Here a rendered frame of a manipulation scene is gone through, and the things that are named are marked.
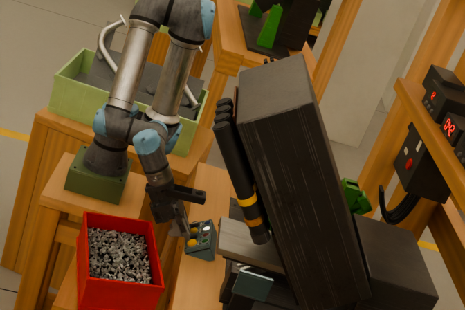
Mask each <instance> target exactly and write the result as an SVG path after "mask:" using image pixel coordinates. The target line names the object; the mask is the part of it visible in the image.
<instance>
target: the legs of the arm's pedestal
mask: <svg viewBox="0 0 465 310"><path fill-rule="evenodd" d="M68 217H69V213H67V212H62V211H60V210H56V209H52V208H48V207H46V206H41V205H39V210H38V213H37V218H36V222H35V227H34V230H33V235H32V238H31V241H30V246H29V249H28V254H27V258H26V263H25V266H24V270H23V273H22V277H21V282H20V285H19V290H18V293H17V298H16V301H15V306H14V309H13V310H51V308H52V305H53V303H54V300H55V298H56V295H57V294H54V293H49V292H48V288H49V286H50V283H51V278H52V275H53V271H54V268H55V263H56V260H57V256H58V253H59V250H60V245H61V243H63V244H67V245H70V246H74V247H76V237H78V236H79V234H80V229H81V226H82V224H79V223H77V222H74V221H69V220H68Z"/></svg>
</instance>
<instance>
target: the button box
mask: <svg viewBox="0 0 465 310"><path fill-rule="evenodd" d="M206 221H210V223H209V224H204V223H205V222H206ZM205 227H210V228H209V229H208V230H203V229H204V228H205ZM196 228H197V230H198V231H197V232H195V234H196V235H197V237H196V238H195V240H196V241H197V243H196V244H195V245H193V246H188V245H187V241H185V248H184V252H185V254H186V255H189V256H192V257H196V258H199V259H203V260H205V261H209V262H210V261H213V260H215V248H216V241H217V232H216V230H215V226H214V224H213V221H212V220H211V219H209V220H205V221H200V222H199V225H198V226H197V227H196ZM204 233H209V235H207V236H205V237H204V236H203V234H204ZM204 239H208V241H207V242H205V243H202V240H204Z"/></svg>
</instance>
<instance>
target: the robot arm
mask: <svg viewBox="0 0 465 310"><path fill-rule="evenodd" d="M215 8H216V5H215V3H214V2H213V1H211V0H138V2H137V3H136V5H135V6H134V7H133V9H132V11H131V14H130V16H129V21H128V22H129V24H130V28H129V32H128V35H127V39H126V42H125V45H124V48H123V51H122V55H121V58H120V61H119V64H118V68H117V71H116V75H115V78H114V80H113V84H112V87H111V91H110V94H109V97H108V100H107V102H106V103H104V104H103V106H102V108H101V109H98V110H97V112H96V115H95V118H94V121H93V126H92V130H93V132H94V133H95V136H94V139H93V142H92V143H91V144H90V146H89V148H88V149H87V150H86V151H85V153H84V157H83V160H82V162H83V164H84V166H85V167H86V168H87V169H89V170H90V171H92V172H94V173H96V174H99V175H103V176H122V175H123V174H125V173H126V171H127V168H128V154H127V148H128V146H129V145H132V146H134V149H135V151H136V153H137V155H138V158H139V160H140V164H141V165H142V168H143V171H144V173H145V176H146V178H147V181H148V183H146V187H145V191H146V193H147V192H148V195H149V197H150V199H151V202H150V204H151V205H150V204H149V205H150V210H151V211H152V215H153V217H154V220H155V222H156V224H159V223H166V222H169V221H170V219H173V220H172V222H171V224H170V225H169V227H170V230H168V232H167V233H168V235H169V236H170V237H184V238H185V240H186V241H189V240H190V235H191V232H190V226H189V222H188V216H187V213H186V210H185V206H184V204H183V201H189V202H192V203H198V204H201V205H203V204H204V203H205V201H206V191H203V190H198V189H194V188H189V187H185V186H182V185H177V184H174V177H173V173H172V170H171V167H170V164H169V162H168V160H167V157H166V155H168V154H170V153H171V151H172V150H173V149H174V146H175V144H176V142H177V140H178V138H179V135H180V133H181V130H182V126H183V125H182V124H181V123H180V122H179V121H180V117H179V115H178V113H177V112H178V110H179V105H180V103H181V98H182V96H183V92H184V90H185V86H186V83H187V81H188V76H189V74H190V70H191V67H192V63H193V61H194V56H195V54H196V51H197V48H198V47H200V46H202V45H203V44H204V41H205V39H206V40H208V39H210V37H211V32H212V25H213V21H214V16H215ZM161 25H163V26H167V27H169V30H168V35H169V36H170V38H171V41H170V45H169V48H168V50H167V55H166V58H165V62H164V65H163V69H162V72H161V76H160V79H159V81H158V86H157V89H156V93H155V96H154V100H153V103H152V106H150V107H148V108H146V110H145V113H144V112H142V111H139V108H138V105H137V104H134V100H135V97H136V93H137V90H138V86H139V84H140V79H141V77H142V74H143V70H144V68H145V63H146V61H147V56H148V54H149V50H150V47H151V45H152V40H153V38H154V34H155V33H157V32H158V31H159V29H160V27H161Z"/></svg>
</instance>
